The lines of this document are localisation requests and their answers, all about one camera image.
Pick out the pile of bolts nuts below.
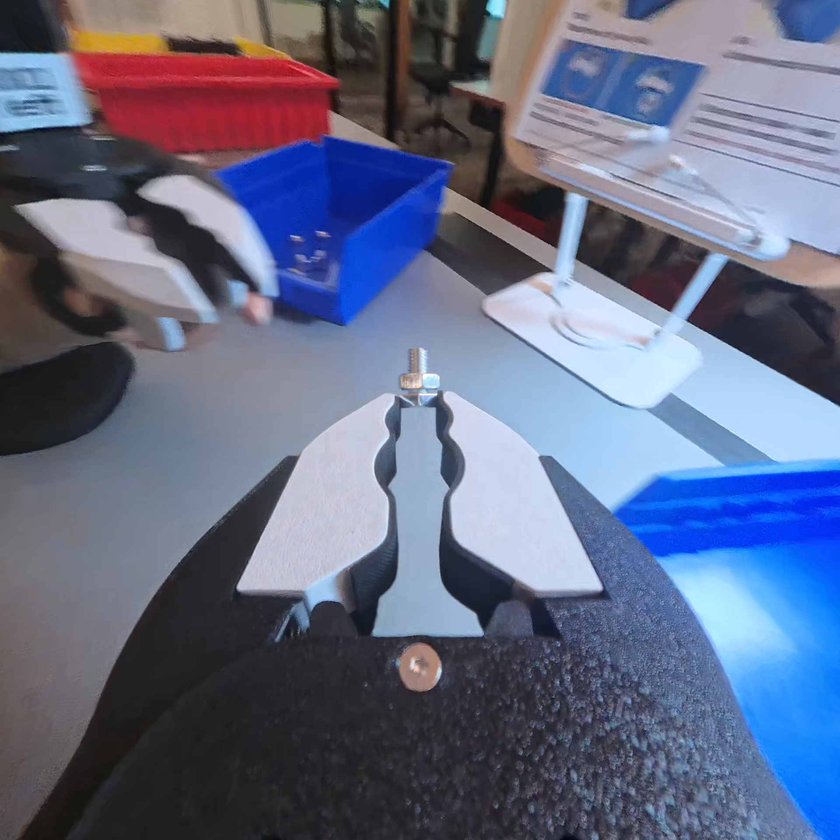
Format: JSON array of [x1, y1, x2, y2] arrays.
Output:
[[287, 230, 336, 279]]

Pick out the person's left hand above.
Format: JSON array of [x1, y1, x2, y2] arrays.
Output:
[[217, 280, 277, 329]]

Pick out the yellow plastic bin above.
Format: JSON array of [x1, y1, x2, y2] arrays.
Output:
[[73, 29, 290, 60]]

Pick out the blue plastic bin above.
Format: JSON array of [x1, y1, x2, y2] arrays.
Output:
[[217, 137, 454, 326], [613, 460, 840, 840]]

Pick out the black office chair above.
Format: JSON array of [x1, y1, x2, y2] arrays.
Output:
[[410, 53, 476, 145]]

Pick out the red plastic bin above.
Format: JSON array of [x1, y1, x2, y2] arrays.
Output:
[[73, 53, 340, 156]]

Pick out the black chair armrest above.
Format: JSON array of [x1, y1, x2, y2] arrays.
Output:
[[0, 342, 136, 458]]

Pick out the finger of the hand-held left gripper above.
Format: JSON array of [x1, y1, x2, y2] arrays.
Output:
[[138, 175, 280, 300], [14, 197, 221, 353]]

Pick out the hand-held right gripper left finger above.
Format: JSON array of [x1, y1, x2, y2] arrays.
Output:
[[237, 392, 401, 618]]

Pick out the white instruction sheet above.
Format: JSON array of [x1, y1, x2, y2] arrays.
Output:
[[512, 0, 840, 257]]

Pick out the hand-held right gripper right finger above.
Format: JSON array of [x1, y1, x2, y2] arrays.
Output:
[[437, 392, 606, 620]]

